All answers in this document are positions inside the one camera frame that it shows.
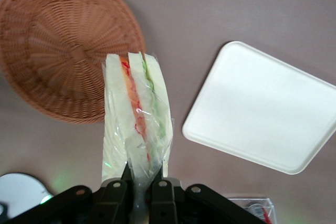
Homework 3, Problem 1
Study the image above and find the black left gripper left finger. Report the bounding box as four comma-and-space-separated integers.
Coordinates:
0, 162, 134, 224

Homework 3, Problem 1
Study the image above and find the clear acrylic bottle rack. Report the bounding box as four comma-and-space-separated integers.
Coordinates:
225, 196, 276, 224

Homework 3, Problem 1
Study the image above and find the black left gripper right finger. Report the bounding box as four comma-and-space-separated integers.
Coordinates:
150, 177, 264, 224

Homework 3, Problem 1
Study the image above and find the triangle sandwich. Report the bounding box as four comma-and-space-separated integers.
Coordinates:
100, 50, 176, 224

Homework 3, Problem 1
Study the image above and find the brown round wicker basket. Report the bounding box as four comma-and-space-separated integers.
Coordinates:
0, 0, 147, 125

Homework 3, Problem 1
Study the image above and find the cream plastic tray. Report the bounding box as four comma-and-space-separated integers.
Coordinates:
181, 40, 336, 176

